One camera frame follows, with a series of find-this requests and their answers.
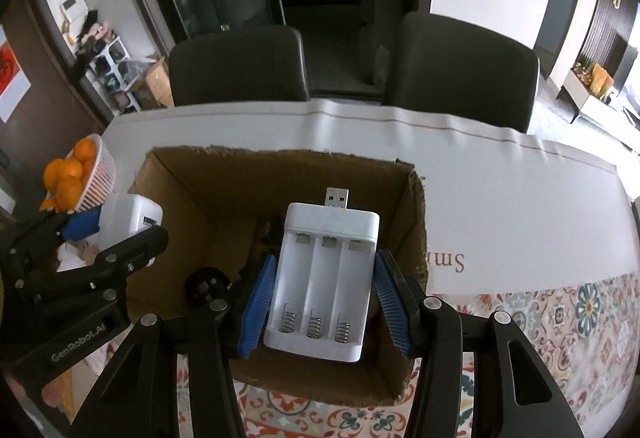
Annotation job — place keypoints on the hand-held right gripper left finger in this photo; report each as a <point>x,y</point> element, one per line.
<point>257,308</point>

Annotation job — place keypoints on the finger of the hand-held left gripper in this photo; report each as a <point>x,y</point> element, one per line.
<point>130,250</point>
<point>82,224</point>

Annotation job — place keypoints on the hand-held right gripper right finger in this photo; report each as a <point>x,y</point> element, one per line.
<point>395,308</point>

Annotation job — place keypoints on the white cube charger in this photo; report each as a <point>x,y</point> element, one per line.
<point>127,218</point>

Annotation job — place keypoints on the black power adapter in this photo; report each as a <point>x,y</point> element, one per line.
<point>205,287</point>

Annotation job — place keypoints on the white battery charger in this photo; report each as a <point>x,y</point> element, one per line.
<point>320,278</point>

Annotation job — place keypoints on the brown cardboard box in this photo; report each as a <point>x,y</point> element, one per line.
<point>210,188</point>

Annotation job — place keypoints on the orange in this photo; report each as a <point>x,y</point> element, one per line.
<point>69,193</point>
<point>75,168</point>
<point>55,173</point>
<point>84,149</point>

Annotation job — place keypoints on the soft tissue packet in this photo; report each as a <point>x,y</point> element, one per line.
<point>75,260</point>

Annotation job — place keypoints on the white fruit basket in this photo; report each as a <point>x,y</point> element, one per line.
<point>97,183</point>

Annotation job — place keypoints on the white shoe rack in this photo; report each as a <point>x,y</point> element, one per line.
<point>112,78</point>

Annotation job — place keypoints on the cardboard box on floor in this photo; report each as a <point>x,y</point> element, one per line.
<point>157,85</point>

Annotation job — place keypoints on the red and white door poster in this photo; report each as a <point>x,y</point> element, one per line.
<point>12,78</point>

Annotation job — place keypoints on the pile of shoes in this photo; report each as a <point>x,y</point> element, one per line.
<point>92,33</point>

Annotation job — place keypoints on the dark dining chair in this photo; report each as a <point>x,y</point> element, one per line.
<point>465,73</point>
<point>240,68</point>

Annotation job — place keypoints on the white intercom panel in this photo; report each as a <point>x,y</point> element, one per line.
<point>71,8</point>

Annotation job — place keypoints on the white media cabinet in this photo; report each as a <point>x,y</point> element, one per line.
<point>600,110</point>

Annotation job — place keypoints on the yellow paper bags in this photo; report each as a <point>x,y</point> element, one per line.
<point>601,78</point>

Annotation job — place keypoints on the dark slatted wall panel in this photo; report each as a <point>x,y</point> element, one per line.
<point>605,33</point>

